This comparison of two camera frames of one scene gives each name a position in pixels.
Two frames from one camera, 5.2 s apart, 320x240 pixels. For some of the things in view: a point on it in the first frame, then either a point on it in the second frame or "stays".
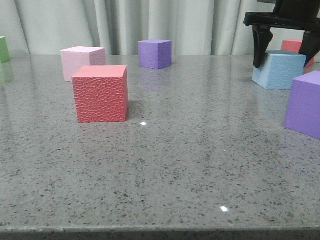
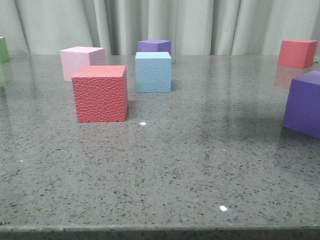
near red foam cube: [101, 93] stays
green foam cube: [4, 55] stays
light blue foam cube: [279, 69] -> [153, 71]
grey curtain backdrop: [195, 27] stays
